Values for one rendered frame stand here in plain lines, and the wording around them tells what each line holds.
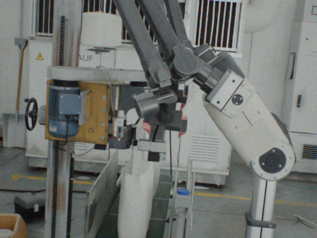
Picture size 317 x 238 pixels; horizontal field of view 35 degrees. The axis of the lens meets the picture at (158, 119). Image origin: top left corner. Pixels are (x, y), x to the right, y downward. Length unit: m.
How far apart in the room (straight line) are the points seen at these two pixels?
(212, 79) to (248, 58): 5.03
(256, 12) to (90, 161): 2.40
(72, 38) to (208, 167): 3.10
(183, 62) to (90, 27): 0.91
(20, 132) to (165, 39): 5.30
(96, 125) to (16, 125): 4.23
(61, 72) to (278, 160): 1.09
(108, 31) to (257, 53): 4.37
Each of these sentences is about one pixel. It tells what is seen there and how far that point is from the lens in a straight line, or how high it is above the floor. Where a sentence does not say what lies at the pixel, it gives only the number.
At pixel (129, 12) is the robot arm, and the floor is 1.67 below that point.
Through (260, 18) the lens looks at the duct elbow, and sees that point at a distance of 5.58.
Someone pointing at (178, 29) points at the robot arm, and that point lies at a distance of 2.21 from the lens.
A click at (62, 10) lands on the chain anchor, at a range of 2.65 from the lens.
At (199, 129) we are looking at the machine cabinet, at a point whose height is 0.64.
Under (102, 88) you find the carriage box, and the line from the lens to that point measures 2.57.
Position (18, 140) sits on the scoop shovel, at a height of 0.10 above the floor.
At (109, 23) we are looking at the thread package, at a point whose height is 1.64.
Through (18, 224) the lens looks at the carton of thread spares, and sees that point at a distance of 3.68.
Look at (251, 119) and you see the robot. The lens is 1.73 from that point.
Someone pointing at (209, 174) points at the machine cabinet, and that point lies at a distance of 5.48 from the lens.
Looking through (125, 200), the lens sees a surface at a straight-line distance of 2.92.
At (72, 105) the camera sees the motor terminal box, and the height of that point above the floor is 1.25.
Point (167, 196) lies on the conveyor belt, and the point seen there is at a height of 0.38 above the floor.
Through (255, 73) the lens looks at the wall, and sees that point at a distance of 6.60.
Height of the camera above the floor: 1.62
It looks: 10 degrees down
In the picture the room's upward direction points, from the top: 5 degrees clockwise
